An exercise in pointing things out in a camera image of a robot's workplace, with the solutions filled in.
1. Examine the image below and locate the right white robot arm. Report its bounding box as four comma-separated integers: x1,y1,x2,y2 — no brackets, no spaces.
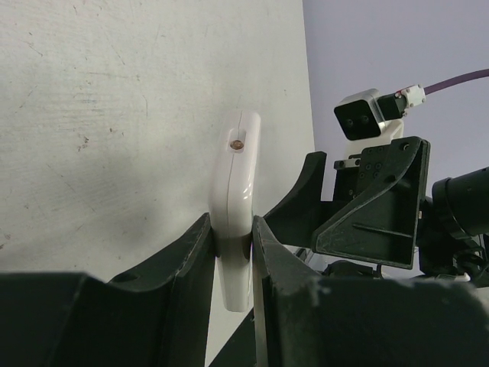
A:
265,137,488,287

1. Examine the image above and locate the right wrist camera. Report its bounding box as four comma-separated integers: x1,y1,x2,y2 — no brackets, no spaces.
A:
333,89,406,158

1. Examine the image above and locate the white red remote control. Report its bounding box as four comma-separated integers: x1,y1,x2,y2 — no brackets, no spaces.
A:
209,109,261,313

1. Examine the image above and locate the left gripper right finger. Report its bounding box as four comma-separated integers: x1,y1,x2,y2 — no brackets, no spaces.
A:
252,217,488,366

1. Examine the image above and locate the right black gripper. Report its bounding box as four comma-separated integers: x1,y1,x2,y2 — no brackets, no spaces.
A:
264,137,430,269

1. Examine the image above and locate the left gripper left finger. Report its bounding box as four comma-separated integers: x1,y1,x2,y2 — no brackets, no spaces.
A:
1,214,214,366

